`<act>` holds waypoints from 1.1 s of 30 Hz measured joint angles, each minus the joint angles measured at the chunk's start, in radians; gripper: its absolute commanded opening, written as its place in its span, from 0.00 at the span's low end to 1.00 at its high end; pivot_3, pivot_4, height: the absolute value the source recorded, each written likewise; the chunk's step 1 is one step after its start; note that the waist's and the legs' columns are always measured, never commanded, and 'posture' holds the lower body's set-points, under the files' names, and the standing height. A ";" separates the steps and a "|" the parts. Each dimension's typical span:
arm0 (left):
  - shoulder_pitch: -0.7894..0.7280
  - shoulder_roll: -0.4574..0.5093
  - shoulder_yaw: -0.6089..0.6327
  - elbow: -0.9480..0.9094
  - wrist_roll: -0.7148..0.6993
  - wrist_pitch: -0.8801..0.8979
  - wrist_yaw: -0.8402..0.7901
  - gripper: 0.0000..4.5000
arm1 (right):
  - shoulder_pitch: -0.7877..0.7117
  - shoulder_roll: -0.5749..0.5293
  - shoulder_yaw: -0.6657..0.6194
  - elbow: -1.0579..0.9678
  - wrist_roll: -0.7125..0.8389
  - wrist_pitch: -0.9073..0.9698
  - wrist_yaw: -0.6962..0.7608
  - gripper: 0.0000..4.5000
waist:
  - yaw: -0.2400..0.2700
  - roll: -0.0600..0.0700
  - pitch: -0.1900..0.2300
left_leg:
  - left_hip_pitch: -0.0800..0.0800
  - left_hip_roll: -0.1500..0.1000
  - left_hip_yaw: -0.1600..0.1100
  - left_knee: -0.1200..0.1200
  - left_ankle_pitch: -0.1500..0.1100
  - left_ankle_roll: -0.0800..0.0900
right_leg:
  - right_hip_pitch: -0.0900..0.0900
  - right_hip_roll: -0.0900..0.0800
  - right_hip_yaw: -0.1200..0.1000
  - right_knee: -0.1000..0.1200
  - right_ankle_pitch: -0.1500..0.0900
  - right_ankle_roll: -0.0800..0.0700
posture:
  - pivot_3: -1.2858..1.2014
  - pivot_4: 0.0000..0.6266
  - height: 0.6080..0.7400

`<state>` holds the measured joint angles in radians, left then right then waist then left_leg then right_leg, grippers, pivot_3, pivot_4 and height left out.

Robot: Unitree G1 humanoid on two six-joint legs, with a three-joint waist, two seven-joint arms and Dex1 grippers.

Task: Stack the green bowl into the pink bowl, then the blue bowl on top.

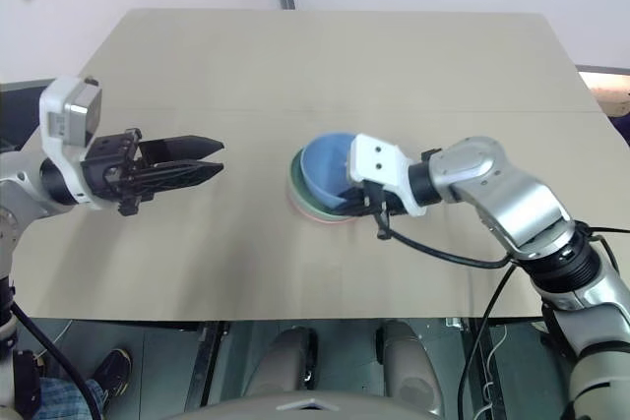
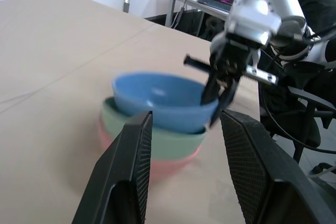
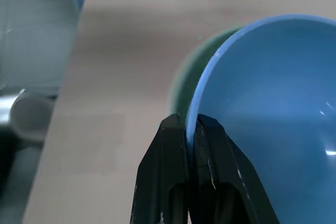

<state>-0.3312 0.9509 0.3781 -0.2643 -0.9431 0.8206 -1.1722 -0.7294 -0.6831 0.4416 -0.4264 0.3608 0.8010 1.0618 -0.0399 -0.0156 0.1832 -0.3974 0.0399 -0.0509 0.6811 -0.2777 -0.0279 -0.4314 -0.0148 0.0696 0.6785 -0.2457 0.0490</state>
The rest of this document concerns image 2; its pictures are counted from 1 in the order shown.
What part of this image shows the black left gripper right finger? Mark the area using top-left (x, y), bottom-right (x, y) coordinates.
top-left (219, 108), bottom-right (336, 224)

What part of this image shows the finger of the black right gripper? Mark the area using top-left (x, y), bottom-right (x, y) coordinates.
top-left (201, 74), bottom-right (224, 106)
top-left (208, 78), bottom-right (242, 129)

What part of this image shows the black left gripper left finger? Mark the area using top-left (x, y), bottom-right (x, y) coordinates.
top-left (71, 110), bottom-right (154, 224)

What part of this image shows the blue bowl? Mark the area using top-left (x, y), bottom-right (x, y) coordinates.
top-left (112, 71), bottom-right (220, 134)

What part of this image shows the pink bowl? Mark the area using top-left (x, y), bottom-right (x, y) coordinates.
top-left (98, 115), bottom-right (203, 183)

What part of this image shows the green bowl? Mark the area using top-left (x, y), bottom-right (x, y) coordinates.
top-left (101, 97), bottom-right (208, 159)

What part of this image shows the black office chair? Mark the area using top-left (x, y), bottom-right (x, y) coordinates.
top-left (271, 85), bottom-right (336, 179)
top-left (259, 49), bottom-right (336, 154)

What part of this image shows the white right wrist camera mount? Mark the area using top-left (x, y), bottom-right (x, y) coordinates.
top-left (209, 0), bottom-right (283, 67)

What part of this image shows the white floor cable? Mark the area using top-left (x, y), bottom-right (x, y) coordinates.
top-left (306, 165), bottom-right (336, 178)

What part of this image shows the white laptop charger cable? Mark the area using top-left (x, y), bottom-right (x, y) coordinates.
top-left (170, 0), bottom-right (191, 29)

